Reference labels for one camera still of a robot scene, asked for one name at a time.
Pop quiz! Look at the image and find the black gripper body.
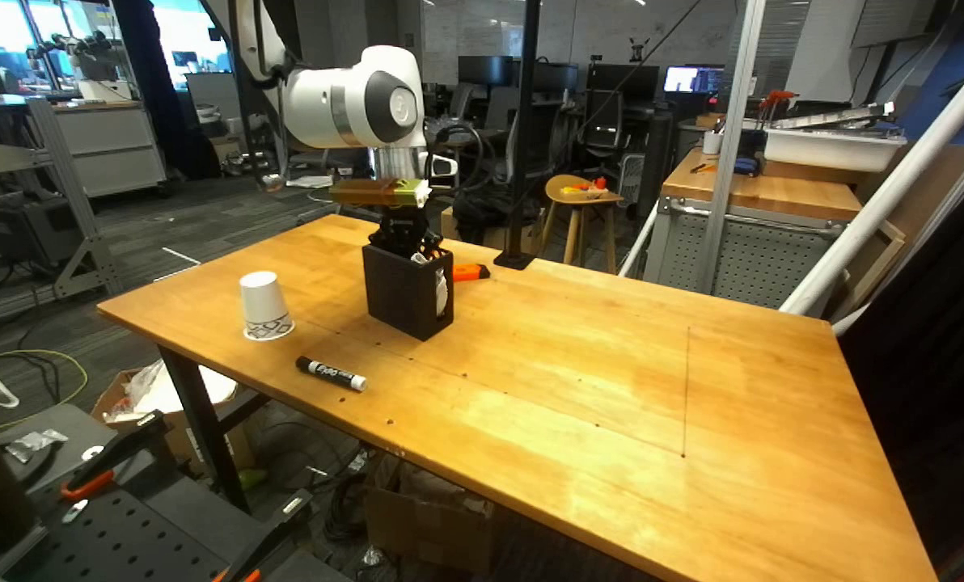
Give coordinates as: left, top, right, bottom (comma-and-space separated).
378, 206, 440, 254

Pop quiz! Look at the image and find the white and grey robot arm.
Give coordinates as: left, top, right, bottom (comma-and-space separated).
202, 0, 440, 254

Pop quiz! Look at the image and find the black perforated box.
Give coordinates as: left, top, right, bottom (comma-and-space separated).
364, 247, 454, 338

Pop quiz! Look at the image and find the cardboard box on floor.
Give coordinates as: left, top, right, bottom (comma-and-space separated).
366, 489, 496, 571

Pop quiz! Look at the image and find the orange and black tool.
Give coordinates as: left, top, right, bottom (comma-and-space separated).
454, 265, 492, 280

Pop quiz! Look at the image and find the black vertical stand pole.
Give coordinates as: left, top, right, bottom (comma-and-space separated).
496, 0, 539, 271

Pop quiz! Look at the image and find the black marker pen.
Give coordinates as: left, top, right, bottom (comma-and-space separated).
294, 355, 366, 390

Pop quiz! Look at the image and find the round wooden stool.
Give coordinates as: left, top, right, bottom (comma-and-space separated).
539, 175, 620, 265

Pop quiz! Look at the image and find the white paper cup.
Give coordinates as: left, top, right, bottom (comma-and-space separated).
241, 271, 294, 342

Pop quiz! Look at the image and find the computer monitor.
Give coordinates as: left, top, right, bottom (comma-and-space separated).
662, 64, 726, 97

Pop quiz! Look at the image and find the olive wrist camera box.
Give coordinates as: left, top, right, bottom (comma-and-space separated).
329, 177, 431, 206

